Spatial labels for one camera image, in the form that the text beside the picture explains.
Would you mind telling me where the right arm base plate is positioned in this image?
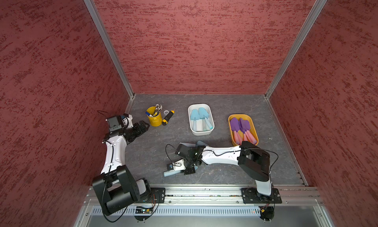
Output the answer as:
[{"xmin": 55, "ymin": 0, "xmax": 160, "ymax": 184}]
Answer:
[{"xmin": 241, "ymin": 188, "xmax": 282, "ymax": 205}]

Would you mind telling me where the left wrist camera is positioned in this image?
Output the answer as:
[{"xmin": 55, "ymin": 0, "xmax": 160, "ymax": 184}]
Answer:
[{"xmin": 106, "ymin": 114, "xmax": 133, "ymax": 132}]

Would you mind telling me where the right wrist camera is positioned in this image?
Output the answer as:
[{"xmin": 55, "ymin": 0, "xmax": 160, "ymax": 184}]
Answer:
[{"xmin": 167, "ymin": 159, "xmax": 186, "ymax": 172}]

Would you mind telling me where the light blue shovel back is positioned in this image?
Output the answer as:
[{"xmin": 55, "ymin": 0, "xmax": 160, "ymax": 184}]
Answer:
[{"xmin": 201, "ymin": 119, "xmax": 207, "ymax": 131}]

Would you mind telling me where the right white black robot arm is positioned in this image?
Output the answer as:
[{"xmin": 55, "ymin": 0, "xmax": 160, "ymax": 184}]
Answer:
[{"xmin": 172, "ymin": 141, "xmax": 273, "ymax": 200}]

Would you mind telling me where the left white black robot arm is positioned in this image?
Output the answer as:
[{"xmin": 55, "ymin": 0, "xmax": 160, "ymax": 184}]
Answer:
[{"xmin": 92, "ymin": 121, "xmax": 151, "ymax": 216}]

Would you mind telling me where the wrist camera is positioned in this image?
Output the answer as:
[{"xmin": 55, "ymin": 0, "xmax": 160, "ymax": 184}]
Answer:
[
  {"xmin": 167, "ymin": 159, "xmax": 186, "ymax": 172},
  {"xmin": 106, "ymin": 114, "xmax": 133, "ymax": 132}
]

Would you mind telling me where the white storage box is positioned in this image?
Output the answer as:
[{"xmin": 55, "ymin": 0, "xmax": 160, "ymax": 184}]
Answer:
[{"xmin": 188, "ymin": 104, "xmax": 215, "ymax": 136}]

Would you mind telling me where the aluminium front rail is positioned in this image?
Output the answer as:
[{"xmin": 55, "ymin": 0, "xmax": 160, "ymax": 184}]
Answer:
[{"xmin": 84, "ymin": 184, "xmax": 324, "ymax": 206}]

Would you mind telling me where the light blue shovel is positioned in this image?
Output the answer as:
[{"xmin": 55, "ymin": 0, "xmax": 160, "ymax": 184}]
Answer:
[
  {"xmin": 163, "ymin": 164, "xmax": 198, "ymax": 177},
  {"xmin": 198, "ymin": 107, "xmax": 213, "ymax": 131},
  {"xmin": 201, "ymin": 119, "xmax": 207, "ymax": 131},
  {"xmin": 180, "ymin": 141, "xmax": 208, "ymax": 147},
  {"xmin": 190, "ymin": 109, "xmax": 199, "ymax": 132}
]

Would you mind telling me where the yellow cup with pens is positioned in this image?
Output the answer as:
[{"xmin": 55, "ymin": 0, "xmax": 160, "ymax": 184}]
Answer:
[{"xmin": 145, "ymin": 104, "xmax": 162, "ymax": 127}]

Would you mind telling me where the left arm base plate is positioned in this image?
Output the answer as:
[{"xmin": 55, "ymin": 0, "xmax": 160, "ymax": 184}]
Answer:
[{"xmin": 141, "ymin": 187, "xmax": 166, "ymax": 204}]

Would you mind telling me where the yellow storage box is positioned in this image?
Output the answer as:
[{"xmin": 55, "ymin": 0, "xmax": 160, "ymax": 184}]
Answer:
[{"xmin": 228, "ymin": 114, "xmax": 259, "ymax": 146}]

